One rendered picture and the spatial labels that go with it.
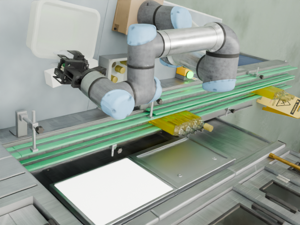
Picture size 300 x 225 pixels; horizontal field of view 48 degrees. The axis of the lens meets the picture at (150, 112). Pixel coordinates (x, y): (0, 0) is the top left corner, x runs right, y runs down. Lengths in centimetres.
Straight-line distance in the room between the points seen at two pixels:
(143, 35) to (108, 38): 81
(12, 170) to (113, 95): 32
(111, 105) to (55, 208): 27
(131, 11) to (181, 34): 65
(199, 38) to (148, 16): 60
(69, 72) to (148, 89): 23
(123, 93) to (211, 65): 44
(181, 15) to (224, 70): 44
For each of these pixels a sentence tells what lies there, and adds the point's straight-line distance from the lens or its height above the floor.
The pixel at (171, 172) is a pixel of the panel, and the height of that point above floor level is 120.
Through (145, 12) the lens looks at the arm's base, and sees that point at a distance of 161.
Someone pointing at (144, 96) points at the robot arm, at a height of 144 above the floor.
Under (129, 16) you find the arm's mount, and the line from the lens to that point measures 160.
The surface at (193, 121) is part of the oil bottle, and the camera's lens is 181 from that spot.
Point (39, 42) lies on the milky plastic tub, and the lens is 113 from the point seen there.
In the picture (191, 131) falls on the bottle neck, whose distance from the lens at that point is 175.
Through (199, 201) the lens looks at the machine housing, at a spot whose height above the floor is 141.
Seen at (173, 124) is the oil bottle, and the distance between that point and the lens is 173.
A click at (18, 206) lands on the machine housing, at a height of 143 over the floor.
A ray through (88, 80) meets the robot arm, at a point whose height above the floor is 133.
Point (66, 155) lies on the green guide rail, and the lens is 149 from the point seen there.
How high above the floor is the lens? 203
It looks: 39 degrees down
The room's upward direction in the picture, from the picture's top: 117 degrees clockwise
